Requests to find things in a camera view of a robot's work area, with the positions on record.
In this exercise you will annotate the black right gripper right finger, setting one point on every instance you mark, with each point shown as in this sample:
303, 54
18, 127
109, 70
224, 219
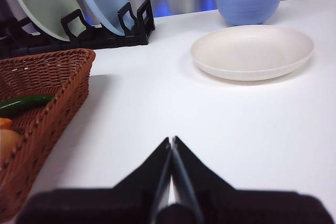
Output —
249, 208

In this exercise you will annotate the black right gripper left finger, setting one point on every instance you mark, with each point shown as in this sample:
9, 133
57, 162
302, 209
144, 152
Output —
110, 205

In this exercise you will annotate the tan toy potato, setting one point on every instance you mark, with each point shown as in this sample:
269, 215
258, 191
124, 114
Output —
9, 142

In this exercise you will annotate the orange toy corn cob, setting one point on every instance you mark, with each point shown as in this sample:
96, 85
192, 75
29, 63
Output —
5, 123

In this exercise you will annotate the brown wicker basket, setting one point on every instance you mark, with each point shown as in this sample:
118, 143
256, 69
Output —
52, 82

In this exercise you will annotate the cream plate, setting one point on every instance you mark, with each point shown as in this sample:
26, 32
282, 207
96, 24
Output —
252, 51

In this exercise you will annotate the black dish rack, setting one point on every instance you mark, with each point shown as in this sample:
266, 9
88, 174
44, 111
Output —
105, 37

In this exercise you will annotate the blue bowl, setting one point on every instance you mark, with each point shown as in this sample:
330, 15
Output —
249, 9

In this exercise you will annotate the pale green plate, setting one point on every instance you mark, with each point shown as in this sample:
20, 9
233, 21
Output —
44, 1

